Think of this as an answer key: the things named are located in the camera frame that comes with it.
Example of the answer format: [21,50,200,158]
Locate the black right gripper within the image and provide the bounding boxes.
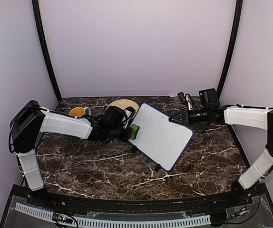
[169,107,210,126]

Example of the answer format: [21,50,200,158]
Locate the black corner post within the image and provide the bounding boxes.
[31,0,62,103]
[216,0,243,98]

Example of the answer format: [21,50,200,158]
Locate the blue framed whiteboard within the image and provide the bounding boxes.
[129,103,195,172]

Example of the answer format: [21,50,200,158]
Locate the green black whiteboard eraser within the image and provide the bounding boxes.
[130,124,140,140]

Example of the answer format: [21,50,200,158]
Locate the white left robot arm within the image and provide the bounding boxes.
[9,100,139,207]

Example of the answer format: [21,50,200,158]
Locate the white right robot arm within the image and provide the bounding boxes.
[169,104,273,206]

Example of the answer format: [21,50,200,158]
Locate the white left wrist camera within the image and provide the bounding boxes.
[123,106,136,124]

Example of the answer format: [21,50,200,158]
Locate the black right corner post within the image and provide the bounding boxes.
[216,0,243,98]

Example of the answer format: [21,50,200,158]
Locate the white cable duct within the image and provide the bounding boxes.
[14,203,211,228]

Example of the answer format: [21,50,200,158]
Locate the patterned white mug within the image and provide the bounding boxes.
[69,106,91,117]

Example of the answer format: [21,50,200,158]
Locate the black left corner post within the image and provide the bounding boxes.
[31,0,62,103]

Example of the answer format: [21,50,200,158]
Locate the cream ceramic plate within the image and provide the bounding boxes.
[108,99,139,112]

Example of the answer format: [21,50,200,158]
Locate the black front rail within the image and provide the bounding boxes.
[19,187,254,214]

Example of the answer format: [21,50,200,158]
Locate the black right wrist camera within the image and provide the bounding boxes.
[199,88,220,110]

